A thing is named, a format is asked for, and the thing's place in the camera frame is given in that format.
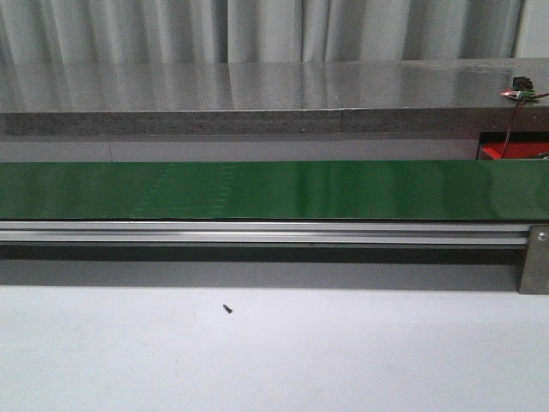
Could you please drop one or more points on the green conveyor belt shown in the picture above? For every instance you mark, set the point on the green conveyor belt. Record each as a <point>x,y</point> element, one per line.
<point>276,190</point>

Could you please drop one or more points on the grey stone shelf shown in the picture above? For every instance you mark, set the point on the grey stone shelf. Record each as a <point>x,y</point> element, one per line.
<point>455,96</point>

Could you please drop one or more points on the red plastic tray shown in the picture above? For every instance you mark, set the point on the red plastic tray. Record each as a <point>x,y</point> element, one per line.
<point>514,151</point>

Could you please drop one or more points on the small black connector block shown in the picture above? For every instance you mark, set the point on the small black connector block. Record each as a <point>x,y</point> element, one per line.
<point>522,83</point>

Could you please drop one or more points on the small green circuit board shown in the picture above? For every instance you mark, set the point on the small green circuit board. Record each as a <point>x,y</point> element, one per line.
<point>526,95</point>

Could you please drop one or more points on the grey curtain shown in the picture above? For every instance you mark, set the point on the grey curtain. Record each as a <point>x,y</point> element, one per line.
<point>119,32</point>

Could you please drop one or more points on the aluminium conveyor frame rail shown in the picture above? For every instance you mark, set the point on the aluminium conveyor frame rail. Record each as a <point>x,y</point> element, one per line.
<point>422,233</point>

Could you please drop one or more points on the steel conveyor support bracket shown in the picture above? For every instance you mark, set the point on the steel conveyor support bracket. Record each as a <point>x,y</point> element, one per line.
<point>535,274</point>

